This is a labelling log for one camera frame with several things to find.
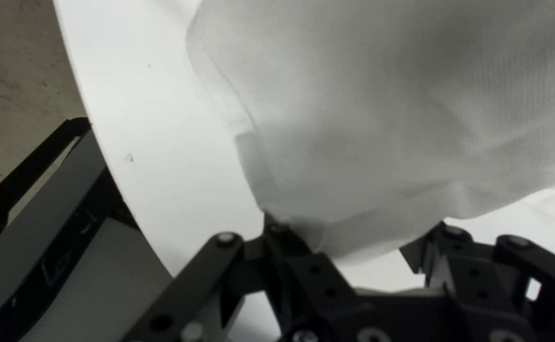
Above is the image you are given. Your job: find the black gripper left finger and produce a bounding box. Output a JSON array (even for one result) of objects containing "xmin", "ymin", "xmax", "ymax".
[{"xmin": 124, "ymin": 219, "xmax": 354, "ymax": 342}]

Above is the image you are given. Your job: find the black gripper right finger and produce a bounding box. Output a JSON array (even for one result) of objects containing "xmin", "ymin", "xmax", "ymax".
[{"xmin": 401, "ymin": 225, "xmax": 555, "ymax": 342}]

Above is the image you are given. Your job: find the white cloth with blue stripes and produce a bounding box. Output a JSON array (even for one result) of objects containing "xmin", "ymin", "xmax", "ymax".
[{"xmin": 186, "ymin": 0, "xmax": 555, "ymax": 259}]

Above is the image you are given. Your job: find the round white table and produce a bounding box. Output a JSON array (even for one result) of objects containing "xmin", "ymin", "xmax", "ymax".
[{"xmin": 38, "ymin": 0, "xmax": 555, "ymax": 342}]

